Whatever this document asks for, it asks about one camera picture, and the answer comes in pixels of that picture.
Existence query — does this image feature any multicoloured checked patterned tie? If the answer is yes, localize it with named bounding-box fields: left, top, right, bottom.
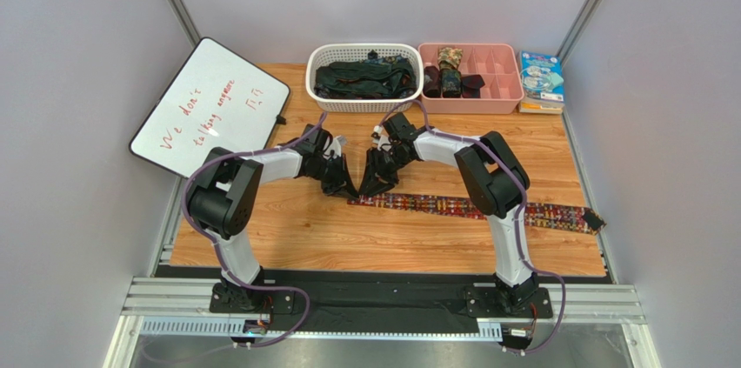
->
left=347, top=193, right=606, bottom=236

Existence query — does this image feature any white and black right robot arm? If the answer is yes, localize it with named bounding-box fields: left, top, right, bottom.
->
left=359, top=113, right=539, bottom=315

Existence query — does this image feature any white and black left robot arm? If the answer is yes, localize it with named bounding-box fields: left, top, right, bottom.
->
left=184, top=125, right=359, bottom=313

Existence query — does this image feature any dark green ties pile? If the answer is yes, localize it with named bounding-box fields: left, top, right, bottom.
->
left=313, top=50, right=417, bottom=100

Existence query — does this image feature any rolled dark maroon tie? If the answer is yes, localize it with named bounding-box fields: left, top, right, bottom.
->
left=423, top=65, right=442, bottom=98

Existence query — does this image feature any white perforated plastic basket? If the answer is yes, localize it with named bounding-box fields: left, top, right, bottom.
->
left=305, top=43, right=424, bottom=113

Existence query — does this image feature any rolled dark green tie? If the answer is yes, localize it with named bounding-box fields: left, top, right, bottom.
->
left=440, top=68, right=462, bottom=98

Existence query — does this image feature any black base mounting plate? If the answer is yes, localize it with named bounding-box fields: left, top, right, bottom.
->
left=153, top=264, right=615, bottom=335

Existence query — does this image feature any rolled dark red tie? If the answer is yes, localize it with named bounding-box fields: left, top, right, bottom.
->
left=461, top=75, right=485, bottom=98

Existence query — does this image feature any rolled floral beige tie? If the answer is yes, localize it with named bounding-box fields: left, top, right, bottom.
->
left=437, top=46, right=464, bottom=70

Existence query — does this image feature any whiteboard with red writing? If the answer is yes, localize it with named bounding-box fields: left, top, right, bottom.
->
left=129, top=37, right=290, bottom=177

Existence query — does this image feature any pink divided organiser tray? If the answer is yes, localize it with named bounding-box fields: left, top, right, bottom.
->
left=417, top=43, right=524, bottom=114

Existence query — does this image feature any yellow book under box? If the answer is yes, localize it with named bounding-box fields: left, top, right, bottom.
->
left=518, top=102, right=564, bottom=116

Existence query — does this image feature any blue packaged box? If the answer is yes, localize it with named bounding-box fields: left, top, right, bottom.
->
left=519, top=50, right=565, bottom=108

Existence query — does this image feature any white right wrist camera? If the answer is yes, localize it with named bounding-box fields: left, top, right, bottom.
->
left=371, top=125, right=392, bottom=151

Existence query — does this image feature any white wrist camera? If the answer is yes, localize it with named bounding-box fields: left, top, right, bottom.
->
left=323, top=135, right=347, bottom=160
left=371, top=125, right=392, bottom=151

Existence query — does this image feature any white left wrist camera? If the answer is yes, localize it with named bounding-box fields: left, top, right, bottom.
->
left=323, top=135, right=347, bottom=160

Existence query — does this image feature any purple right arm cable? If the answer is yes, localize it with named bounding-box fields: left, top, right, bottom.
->
left=378, top=98, right=567, bottom=299

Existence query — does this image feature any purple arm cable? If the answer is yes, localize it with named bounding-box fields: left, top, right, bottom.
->
left=378, top=98, right=567, bottom=299
left=181, top=110, right=329, bottom=299

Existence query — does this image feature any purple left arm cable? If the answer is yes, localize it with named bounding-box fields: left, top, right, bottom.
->
left=181, top=110, right=329, bottom=299

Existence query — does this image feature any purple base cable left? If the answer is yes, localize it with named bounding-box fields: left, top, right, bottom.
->
left=231, top=285, right=312, bottom=350

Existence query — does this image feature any aluminium frame rail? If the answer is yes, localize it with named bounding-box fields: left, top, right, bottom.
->
left=104, top=276, right=658, bottom=367

